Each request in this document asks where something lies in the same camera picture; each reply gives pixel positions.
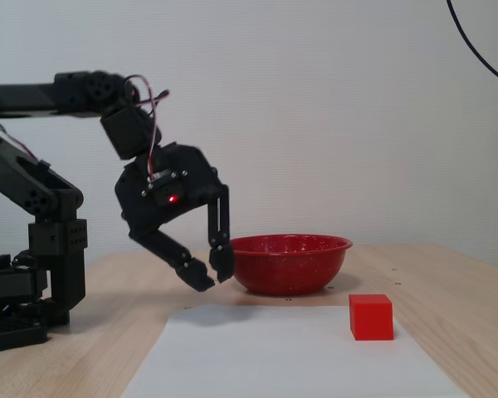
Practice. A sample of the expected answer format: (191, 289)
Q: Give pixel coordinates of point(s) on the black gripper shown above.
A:
(192, 188)

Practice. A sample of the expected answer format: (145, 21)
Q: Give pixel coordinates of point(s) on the red cube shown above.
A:
(371, 317)

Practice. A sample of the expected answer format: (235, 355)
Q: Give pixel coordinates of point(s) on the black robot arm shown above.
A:
(70, 93)

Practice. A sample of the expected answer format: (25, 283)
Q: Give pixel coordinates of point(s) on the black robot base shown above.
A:
(12, 315)

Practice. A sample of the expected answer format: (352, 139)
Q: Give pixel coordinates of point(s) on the red speckled bowl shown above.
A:
(290, 265)

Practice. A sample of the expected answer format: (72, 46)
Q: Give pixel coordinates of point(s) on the white paper sheet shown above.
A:
(274, 356)

